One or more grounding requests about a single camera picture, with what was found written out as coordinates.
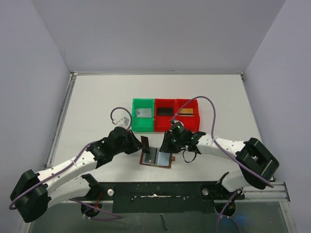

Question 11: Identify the silver card in bin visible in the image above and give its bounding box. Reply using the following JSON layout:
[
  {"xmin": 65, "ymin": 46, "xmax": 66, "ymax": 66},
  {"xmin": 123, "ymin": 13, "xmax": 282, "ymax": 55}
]
[{"xmin": 135, "ymin": 108, "xmax": 154, "ymax": 118}]

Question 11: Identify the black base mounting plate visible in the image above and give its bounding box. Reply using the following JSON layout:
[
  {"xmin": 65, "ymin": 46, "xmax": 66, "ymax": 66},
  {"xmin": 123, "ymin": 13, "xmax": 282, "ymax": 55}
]
[{"xmin": 79, "ymin": 182, "xmax": 244, "ymax": 218}]

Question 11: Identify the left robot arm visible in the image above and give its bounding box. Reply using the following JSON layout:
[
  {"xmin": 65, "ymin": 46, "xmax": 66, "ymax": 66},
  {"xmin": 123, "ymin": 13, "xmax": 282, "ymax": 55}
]
[{"xmin": 9, "ymin": 127, "xmax": 143, "ymax": 223}]

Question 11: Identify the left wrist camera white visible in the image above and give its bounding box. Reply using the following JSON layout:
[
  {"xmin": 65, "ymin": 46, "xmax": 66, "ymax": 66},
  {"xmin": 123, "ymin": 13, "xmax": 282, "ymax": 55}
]
[{"xmin": 112, "ymin": 117, "xmax": 130, "ymax": 130}]

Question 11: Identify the gold card in bin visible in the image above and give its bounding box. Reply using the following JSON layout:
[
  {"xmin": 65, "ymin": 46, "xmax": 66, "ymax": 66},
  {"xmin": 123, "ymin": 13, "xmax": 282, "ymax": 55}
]
[{"xmin": 178, "ymin": 108, "xmax": 194, "ymax": 117}]

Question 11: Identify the red right bin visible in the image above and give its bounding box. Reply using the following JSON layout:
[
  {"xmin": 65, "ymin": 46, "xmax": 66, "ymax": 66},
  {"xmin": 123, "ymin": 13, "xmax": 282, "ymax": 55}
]
[{"xmin": 176, "ymin": 99, "xmax": 200, "ymax": 132}]

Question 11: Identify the dark credit card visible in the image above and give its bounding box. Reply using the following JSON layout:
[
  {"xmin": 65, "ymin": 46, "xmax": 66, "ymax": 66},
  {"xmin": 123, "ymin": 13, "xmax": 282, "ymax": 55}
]
[{"xmin": 141, "ymin": 136, "xmax": 150, "ymax": 153}]

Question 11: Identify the red middle bin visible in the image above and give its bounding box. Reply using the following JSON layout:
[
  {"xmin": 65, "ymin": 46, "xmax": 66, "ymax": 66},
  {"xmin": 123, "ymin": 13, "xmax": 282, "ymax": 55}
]
[{"xmin": 154, "ymin": 99, "xmax": 176, "ymax": 132}]

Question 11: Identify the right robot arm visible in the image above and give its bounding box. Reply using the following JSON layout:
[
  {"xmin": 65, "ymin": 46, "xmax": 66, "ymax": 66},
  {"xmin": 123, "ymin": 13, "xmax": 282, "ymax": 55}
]
[{"xmin": 159, "ymin": 122, "xmax": 279, "ymax": 192}]

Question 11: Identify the brown leather card holder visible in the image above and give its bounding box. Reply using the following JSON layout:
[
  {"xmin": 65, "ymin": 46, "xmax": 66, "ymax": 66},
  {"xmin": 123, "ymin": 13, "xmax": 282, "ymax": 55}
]
[{"xmin": 139, "ymin": 147, "xmax": 175, "ymax": 169}]

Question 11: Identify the green plastic bin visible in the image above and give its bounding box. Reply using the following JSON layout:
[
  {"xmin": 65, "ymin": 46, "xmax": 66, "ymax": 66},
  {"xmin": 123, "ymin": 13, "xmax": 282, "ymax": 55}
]
[{"xmin": 132, "ymin": 99, "xmax": 155, "ymax": 132}]

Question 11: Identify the black card in bin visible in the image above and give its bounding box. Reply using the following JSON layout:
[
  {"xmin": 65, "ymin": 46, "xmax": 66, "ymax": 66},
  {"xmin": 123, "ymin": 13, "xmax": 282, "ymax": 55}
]
[{"xmin": 156, "ymin": 107, "xmax": 174, "ymax": 116}]

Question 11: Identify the red bin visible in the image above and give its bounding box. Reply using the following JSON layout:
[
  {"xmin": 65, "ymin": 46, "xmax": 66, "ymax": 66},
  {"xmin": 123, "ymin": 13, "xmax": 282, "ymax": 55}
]
[
  {"xmin": 154, "ymin": 99, "xmax": 176, "ymax": 132},
  {"xmin": 176, "ymin": 99, "xmax": 200, "ymax": 132}
]

